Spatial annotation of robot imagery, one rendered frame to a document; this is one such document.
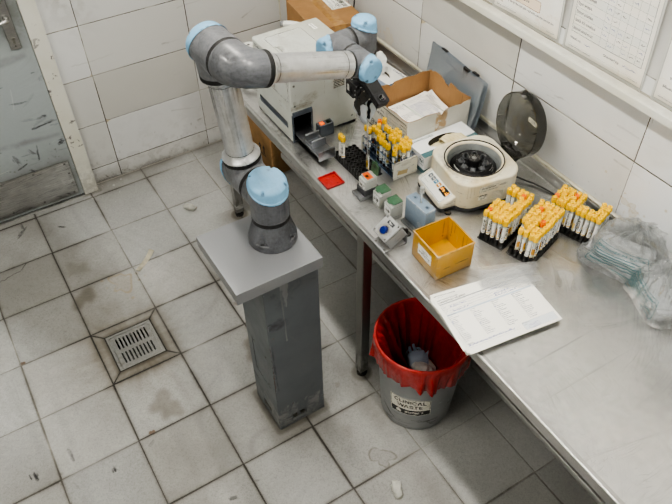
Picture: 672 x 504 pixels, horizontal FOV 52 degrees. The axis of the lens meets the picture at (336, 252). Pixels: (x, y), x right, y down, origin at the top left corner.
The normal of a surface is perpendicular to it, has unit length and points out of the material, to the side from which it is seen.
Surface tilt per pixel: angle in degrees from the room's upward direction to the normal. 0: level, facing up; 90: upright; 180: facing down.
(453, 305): 0
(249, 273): 1
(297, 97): 90
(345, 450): 0
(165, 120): 90
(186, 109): 90
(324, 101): 90
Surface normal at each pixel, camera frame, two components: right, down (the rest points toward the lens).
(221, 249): -0.01, -0.71
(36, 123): 0.52, 0.60
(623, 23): -0.84, 0.43
